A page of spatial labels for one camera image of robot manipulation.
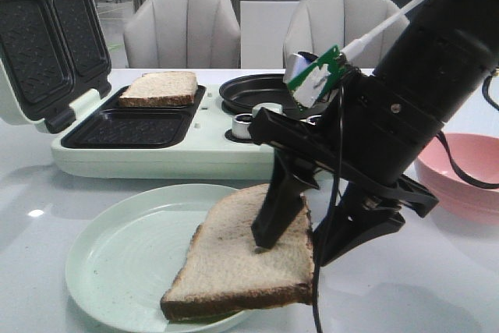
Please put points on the left silver control knob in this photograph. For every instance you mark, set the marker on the left silver control knob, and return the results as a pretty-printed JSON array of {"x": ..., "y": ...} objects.
[{"x": 240, "y": 126}]

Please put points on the bread slice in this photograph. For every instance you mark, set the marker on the bread slice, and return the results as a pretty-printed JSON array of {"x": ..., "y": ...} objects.
[
  {"x": 225, "y": 273},
  {"x": 164, "y": 89}
]

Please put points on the green wrist camera board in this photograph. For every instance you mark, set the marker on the green wrist camera board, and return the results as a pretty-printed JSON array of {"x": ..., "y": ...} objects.
[{"x": 310, "y": 78}]

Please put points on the left grey upholstered chair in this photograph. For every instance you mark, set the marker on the left grey upholstered chair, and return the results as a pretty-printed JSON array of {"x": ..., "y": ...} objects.
[{"x": 194, "y": 34}]

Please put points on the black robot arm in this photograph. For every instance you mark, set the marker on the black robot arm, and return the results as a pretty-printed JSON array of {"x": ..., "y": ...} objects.
[{"x": 459, "y": 35}]

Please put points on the silver control knob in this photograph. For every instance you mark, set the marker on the silver control knob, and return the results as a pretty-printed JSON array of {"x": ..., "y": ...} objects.
[
  {"x": 313, "y": 120},
  {"x": 240, "y": 126}
]

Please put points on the breakfast maker lid with handle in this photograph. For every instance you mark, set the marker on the breakfast maker lid with handle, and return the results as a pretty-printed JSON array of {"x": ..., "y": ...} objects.
[{"x": 53, "y": 53}]

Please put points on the mint green round plate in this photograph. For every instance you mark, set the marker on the mint green round plate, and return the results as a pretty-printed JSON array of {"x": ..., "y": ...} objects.
[{"x": 127, "y": 257}]

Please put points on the grey upholstered chair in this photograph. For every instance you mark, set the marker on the grey upholstered chair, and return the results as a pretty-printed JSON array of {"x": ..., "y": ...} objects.
[
  {"x": 194, "y": 34},
  {"x": 317, "y": 25}
]

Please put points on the right silver control knob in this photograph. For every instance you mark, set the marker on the right silver control knob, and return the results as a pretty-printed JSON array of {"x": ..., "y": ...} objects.
[{"x": 313, "y": 120}]

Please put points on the pink plastic bowl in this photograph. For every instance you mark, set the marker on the pink plastic bowl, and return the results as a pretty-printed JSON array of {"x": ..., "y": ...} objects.
[{"x": 475, "y": 154}]

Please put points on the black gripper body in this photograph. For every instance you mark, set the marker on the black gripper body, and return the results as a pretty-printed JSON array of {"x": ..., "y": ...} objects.
[{"x": 370, "y": 133}]

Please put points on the black round frying pan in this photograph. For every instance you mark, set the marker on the black round frying pan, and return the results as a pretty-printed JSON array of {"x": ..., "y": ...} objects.
[{"x": 243, "y": 93}]

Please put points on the white drawer cabinet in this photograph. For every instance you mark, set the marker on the white drawer cabinet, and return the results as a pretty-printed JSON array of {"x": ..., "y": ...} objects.
[{"x": 264, "y": 24}]

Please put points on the mint green breakfast maker base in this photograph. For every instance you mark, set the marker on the mint green breakfast maker base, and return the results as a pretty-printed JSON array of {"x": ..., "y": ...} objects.
[{"x": 187, "y": 142}]

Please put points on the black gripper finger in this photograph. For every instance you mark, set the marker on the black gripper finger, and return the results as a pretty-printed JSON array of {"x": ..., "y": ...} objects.
[
  {"x": 291, "y": 176},
  {"x": 351, "y": 224}
]

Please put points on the right grey upholstered chair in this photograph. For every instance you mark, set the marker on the right grey upholstered chair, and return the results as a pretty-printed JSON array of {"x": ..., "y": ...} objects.
[{"x": 317, "y": 25}]

